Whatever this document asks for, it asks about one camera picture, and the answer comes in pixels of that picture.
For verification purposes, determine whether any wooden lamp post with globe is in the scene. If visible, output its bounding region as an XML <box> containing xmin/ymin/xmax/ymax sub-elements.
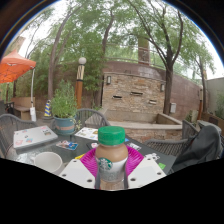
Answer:
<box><xmin>74</xmin><ymin>56</ymin><xmax>88</xmax><ymax>109</ymax></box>

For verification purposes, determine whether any wooden bench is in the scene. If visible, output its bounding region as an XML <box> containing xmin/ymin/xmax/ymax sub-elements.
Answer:
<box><xmin>11</xmin><ymin>96</ymin><xmax>36</xmax><ymax>121</ymax></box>

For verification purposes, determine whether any orange patio umbrella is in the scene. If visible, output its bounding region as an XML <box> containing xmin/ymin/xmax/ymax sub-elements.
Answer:
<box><xmin>0</xmin><ymin>49</ymin><xmax>38</xmax><ymax>123</ymax></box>

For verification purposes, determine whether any dark patio chairs group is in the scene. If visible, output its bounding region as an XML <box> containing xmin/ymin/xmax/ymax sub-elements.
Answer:
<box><xmin>0</xmin><ymin>99</ymin><xmax>15</xmax><ymax>116</ymax></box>

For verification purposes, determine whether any black jacket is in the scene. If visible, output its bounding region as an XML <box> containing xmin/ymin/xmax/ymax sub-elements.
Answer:
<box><xmin>171</xmin><ymin>123</ymin><xmax>224</xmax><ymax>174</ymax></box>

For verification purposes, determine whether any tall dark-trunked tree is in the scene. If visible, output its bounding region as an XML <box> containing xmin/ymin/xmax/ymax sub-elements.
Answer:
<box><xmin>123</xmin><ymin>0</ymin><xmax>216</xmax><ymax>116</ymax></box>

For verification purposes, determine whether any white ceramic mug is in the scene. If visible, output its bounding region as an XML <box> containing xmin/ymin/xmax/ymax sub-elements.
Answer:
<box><xmin>33</xmin><ymin>151</ymin><xmax>64</xmax><ymax>175</ymax></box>

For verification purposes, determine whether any silver laptop with stickers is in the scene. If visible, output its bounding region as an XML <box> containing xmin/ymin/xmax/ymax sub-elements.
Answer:
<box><xmin>12</xmin><ymin>125</ymin><xmax>59</xmax><ymax>150</ymax></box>

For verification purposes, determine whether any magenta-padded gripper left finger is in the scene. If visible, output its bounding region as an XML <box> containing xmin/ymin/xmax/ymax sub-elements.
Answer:
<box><xmin>59</xmin><ymin>148</ymin><xmax>102</xmax><ymax>191</ymax></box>

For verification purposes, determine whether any grey metal mesh chair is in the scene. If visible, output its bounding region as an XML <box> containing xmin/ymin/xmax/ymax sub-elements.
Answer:
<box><xmin>143</xmin><ymin>119</ymin><xmax>224</xmax><ymax>161</ymax></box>
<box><xmin>0</xmin><ymin>113</ymin><xmax>39</xmax><ymax>158</ymax></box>
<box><xmin>74</xmin><ymin>108</ymin><xmax>111</xmax><ymax>129</ymax></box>

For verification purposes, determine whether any blue yellow striped cone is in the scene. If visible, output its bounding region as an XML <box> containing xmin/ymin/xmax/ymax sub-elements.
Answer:
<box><xmin>43</xmin><ymin>99</ymin><xmax>53</xmax><ymax>118</ymax></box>

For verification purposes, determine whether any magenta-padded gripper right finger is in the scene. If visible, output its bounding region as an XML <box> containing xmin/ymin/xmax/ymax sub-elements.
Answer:
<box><xmin>123</xmin><ymin>146</ymin><xmax>167</xmax><ymax>191</ymax></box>

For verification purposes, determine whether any green plant in teal pot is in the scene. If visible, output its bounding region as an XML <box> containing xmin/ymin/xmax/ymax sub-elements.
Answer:
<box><xmin>49</xmin><ymin>79</ymin><xmax>78</xmax><ymax>136</ymax></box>

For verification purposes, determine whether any green-capped coffee drink bottle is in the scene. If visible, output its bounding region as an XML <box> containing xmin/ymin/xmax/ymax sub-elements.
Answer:
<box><xmin>94</xmin><ymin>125</ymin><xmax>130</xmax><ymax>192</ymax></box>

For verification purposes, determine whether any tall leaning tree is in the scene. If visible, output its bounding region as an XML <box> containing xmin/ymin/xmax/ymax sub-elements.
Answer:
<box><xmin>19</xmin><ymin>0</ymin><xmax>113</xmax><ymax>101</ymax></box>

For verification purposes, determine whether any colourful printed card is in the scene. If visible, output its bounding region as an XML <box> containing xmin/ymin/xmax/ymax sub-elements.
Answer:
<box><xmin>55</xmin><ymin>139</ymin><xmax>79</xmax><ymax>152</ymax></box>

